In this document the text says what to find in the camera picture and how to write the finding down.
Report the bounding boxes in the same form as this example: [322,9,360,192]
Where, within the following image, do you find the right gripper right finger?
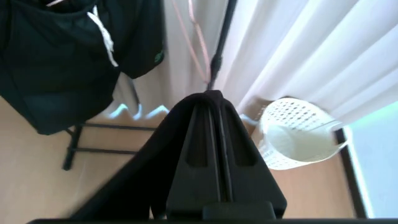
[221,102,287,218]

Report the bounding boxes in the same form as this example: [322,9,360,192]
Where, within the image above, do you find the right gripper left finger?
[166,102,220,218]

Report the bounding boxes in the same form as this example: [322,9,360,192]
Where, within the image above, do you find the black mesh garment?
[70,89,226,220]

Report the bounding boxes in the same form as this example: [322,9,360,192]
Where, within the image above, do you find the black shorts with white cord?
[0,0,165,136]

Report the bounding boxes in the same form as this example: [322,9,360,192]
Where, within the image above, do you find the white laundry basket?
[257,97,352,171]

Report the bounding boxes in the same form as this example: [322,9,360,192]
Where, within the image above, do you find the black clothes rack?
[62,0,239,171]

